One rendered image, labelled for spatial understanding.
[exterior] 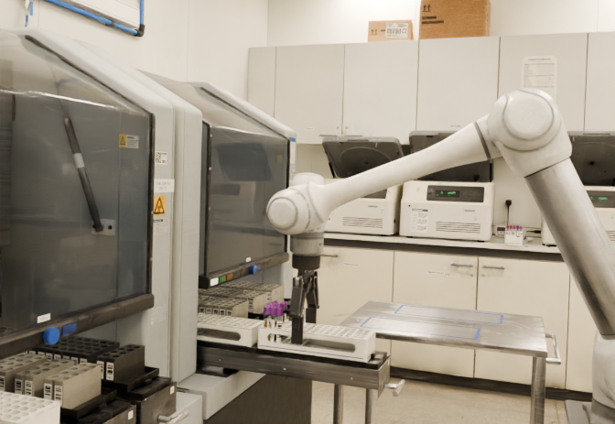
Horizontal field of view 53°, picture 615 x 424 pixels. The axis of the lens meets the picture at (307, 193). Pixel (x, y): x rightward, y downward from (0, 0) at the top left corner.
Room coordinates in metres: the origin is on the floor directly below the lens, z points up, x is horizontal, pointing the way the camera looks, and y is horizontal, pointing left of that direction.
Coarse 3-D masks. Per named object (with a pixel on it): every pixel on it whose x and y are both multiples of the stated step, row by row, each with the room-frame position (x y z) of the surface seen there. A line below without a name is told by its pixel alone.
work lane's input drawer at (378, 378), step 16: (208, 352) 1.63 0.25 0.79; (224, 352) 1.61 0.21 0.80; (240, 352) 1.60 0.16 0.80; (256, 352) 1.59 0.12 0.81; (272, 352) 1.58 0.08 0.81; (288, 352) 1.57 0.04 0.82; (384, 352) 1.59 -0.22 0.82; (240, 368) 1.60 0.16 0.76; (256, 368) 1.58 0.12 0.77; (272, 368) 1.57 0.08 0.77; (288, 368) 1.55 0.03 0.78; (304, 368) 1.54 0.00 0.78; (320, 368) 1.52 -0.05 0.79; (336, 368) 1.51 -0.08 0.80; (352, 368) 1.50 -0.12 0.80; (368, 368) 1.49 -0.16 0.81; (384, 368) 1.54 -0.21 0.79; (352, 384) 1.50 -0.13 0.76; (368, 384) 1.48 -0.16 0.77; (384, 384) 1.53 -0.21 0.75; (400, 384) 1.53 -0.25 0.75
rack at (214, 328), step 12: (204, 324) 1.65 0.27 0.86; (216, 324) 1.64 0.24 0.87; (228, 324) 1.65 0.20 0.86; (240, 324) 1.65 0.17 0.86; (252, 324) 1.65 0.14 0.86; (204, 336) 1.65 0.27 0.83; (216, 336) 1.73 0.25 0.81; (228, 336) 1.74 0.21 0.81; (240, 336) 1.72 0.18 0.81; (252, 336) 1.62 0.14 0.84
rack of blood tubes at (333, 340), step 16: (288, 336) 1.65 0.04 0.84; (304, 336) 1.56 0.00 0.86; (320, 336) 1.54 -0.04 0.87; (336, 336) 1.53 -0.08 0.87; (352, 336) 1.54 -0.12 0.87; (368, 336) 1.54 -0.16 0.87; (304, 352) 1.56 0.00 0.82; (320, 352) 1.54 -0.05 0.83; (336, 352) 1.53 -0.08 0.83; (352, 352) 1.59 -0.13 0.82; (368, 352) 1.52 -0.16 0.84
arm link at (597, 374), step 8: (592, 360) 1.47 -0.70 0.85; (592, 368) 1.47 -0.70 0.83; (600, 368) 1.40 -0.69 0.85; (592, 376) 1.47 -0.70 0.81; (600, 376) 1.40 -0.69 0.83; (592, 384) 1.47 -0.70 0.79; (600, 384) 1.41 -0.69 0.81; (600, 392) 1.43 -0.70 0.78; (608, 392) 1.38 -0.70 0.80; (600, 400) 1.43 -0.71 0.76; (608, 400) 1.41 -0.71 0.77
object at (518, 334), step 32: (352, 320) 1.93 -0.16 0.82; (384, 320) 1.94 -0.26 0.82; (416, 320) 1.96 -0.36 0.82; (448, 320) 1.97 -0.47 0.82; (480, 320) 1.98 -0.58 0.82; (512, 320) 2.00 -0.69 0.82; (512, 352) 1.67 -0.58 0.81; (544, 352) 1.64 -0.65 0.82; (544, 384) 1.64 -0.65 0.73; (544, 416) 1.64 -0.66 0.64
